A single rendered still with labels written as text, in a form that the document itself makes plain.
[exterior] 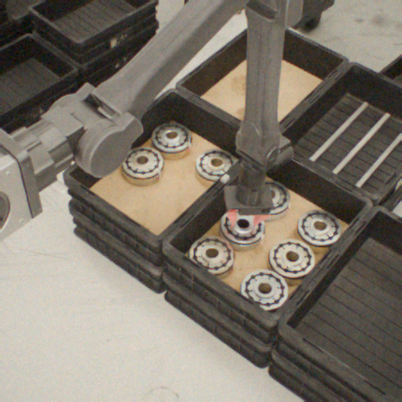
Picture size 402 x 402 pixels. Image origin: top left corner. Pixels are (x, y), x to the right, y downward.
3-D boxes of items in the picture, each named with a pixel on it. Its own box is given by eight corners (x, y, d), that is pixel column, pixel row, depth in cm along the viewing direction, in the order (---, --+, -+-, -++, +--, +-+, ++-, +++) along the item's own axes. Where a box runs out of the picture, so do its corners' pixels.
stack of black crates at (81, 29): (89, 135, 275) (77, 44, 240) (42, 99, 288) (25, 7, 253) (161, 89, 294) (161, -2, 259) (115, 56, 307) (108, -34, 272)
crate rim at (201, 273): (273, 329, 137) (275, 324, 135) (158, 249, 148) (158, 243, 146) (373, 209, 157) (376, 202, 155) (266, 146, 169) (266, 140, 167)
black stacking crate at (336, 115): (364, 233, 165) (375, 203, 156) (263, 172, 176) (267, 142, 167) (438, 142, 185) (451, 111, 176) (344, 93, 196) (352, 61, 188)
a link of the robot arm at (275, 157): (236, 130, 139) (268, 152, 136) (272, 106, 145) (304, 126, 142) (230, 171, 148) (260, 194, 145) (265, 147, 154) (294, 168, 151)
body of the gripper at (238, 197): (222, 191, 154) (226, 168, 148) (267, 190, 155) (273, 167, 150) (226, 214, 150) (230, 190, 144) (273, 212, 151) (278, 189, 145)
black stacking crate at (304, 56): (262, 172, 176) (266, 141, 167) (172, 119, 187) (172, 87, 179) (343, 92, 196) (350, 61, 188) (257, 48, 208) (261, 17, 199)
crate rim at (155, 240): (158, 249, 148) (158, 243, 146) (59, 181, 160) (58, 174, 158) (266, 146, 169) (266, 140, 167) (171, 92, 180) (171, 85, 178)
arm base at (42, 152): (-4, 186, 95) (-22, 123, 86) (43, 156, 99) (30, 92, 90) (34, 221, 92) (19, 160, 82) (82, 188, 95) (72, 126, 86)
